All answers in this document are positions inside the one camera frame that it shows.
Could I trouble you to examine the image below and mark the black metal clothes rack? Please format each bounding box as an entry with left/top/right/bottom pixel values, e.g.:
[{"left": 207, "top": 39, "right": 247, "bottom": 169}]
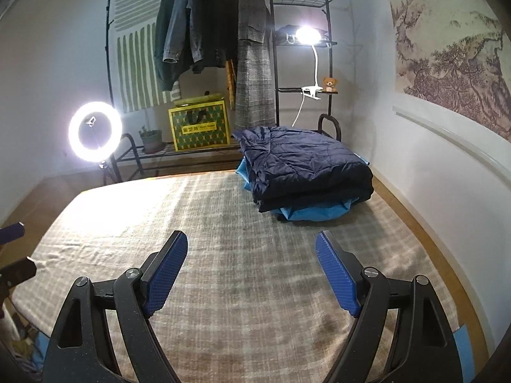
[{"left": 101, "top": 0, "right": 338, "bottom": 183}]

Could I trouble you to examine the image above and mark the black bed frame rail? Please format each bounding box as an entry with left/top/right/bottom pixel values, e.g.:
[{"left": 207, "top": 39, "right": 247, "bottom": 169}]
[{"left": 316, "top": 113, "right": 342, "bottom": 142}]

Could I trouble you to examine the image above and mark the green striped wall hanging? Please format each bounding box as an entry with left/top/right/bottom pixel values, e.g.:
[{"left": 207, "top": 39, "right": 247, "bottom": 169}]
[{"left": 113, "top": 0, "right": 181, "bottom": 113}]

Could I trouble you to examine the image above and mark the landscape painting wall scroll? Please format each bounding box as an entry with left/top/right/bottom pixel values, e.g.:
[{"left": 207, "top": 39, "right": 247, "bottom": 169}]
[{"left": 389, "top": 0, "right": 510, "bottom": 139}]

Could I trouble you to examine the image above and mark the orange hanging item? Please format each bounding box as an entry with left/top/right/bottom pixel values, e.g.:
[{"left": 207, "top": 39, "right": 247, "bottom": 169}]
[{"left": 225, "top": 60, "right": 236, "bottom": 111}]

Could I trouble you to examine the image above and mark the blue denim hanging jacket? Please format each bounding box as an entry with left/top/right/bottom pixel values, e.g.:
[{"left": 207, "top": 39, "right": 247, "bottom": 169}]
[{"left": 162, "top": 0, "right": 207, "bottom": 63}]

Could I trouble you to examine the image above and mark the small teddy bear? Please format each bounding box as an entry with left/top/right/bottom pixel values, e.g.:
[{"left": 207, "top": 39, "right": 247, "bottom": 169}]
[{"left": 322, "top": 77, "right": 338, "bottom": 94}]

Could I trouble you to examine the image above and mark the white clip desk lamp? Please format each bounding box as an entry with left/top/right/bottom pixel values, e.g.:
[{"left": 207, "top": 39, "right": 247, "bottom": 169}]
[{"left": 291, "top": 24, "right": 322, "bottom": 127}]

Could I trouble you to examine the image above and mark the navy puffer jacket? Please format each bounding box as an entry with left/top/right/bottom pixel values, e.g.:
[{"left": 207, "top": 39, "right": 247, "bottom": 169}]
[{"left": 234, "top": 126, "right": 374, "bottom": 213}]

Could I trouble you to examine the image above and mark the grey plaid hanging coat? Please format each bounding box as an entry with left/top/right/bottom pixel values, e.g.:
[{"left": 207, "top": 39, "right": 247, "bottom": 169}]
[{"left": 235, "top": 0, "right": 275, "bottom": 130}]

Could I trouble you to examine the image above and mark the plaid beige bed blanket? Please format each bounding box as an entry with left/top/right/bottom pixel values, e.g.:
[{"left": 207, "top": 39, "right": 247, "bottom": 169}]
[{"left": 13, "top": 172, "right": 459, "bottom": 382}]

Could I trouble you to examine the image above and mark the dark green hanging jacket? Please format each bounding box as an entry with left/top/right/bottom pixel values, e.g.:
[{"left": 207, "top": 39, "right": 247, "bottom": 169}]
[{"left": 153, "top": 0, "right": 176, "bottom": 92}]

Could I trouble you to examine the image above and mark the yellow green storage box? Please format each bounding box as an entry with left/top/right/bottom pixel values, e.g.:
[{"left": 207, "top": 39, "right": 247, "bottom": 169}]
[{"left": 168, "top": 94, "right": 231, "bottom": 151}]

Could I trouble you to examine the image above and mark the black hanging jacket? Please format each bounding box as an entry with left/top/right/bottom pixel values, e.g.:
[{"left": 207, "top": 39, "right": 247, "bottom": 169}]
[{"left": 192, "top": 0, "right": 238, "bottom": 73}]

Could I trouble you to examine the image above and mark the ring light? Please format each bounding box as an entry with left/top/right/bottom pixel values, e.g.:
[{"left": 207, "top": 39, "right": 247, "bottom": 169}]
[{"left": 68, "top": 101, "right": 123, "bottom": 163}]

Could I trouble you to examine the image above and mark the light blue garment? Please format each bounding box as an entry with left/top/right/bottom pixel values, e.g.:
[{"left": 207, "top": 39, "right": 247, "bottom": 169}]
[{"left": 236, "top": 151, "right": 374, "bottom": 222}]

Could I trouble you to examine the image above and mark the small potted plant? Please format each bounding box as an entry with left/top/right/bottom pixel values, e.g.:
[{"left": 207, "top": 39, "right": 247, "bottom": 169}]
[{"left": 139, "top": 126, "right": 164, "bottom": 154}]

